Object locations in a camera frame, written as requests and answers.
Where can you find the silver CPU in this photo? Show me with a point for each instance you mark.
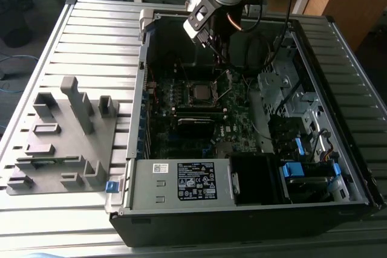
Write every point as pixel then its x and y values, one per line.
pixel 202 92

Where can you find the CPU socket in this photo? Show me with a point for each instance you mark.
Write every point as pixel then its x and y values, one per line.
pixel 191 101

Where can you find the black RAM slot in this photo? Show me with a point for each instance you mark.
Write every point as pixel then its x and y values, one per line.
pixel 201 114
pixel 199 108

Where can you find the silver metal disk bay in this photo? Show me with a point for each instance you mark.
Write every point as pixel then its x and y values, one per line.
pixel 272 82

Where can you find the green motherboard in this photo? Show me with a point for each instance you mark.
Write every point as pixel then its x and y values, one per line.
pixel 239 125

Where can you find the black graphics card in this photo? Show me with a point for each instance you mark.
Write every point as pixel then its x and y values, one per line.
pixel 195 129

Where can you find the square chipset heatsink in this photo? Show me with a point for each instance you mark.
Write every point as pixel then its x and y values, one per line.
pixel 224 148

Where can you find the small blue plastic clip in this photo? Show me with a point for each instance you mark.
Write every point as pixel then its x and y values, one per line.
pixel 298 146

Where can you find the wooden cabinet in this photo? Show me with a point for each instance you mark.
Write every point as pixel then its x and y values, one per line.
pixel 356 4

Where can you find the blue disk carrier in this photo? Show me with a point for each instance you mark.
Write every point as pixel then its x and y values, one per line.
pixel 291 168

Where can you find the silver power supply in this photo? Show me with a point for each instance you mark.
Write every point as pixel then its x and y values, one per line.
pixel 151 191

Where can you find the black hard disk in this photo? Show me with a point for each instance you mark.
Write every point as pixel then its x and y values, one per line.
pixel 308 184

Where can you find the blue case latch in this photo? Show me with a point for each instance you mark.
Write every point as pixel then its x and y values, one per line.
pixel 112 187

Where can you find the grey parts rack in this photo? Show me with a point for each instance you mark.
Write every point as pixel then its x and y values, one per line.
pixel 69 146

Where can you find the black PC case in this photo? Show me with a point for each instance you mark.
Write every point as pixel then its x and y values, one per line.
pixel 242 227

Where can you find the green RAM stick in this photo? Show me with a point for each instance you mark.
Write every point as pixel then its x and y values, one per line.
pixel 59 161

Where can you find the pale blue object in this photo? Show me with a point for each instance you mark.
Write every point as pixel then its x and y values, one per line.
pixel 42 256

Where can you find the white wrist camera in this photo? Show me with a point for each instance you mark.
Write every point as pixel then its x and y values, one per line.
pixel 196 17

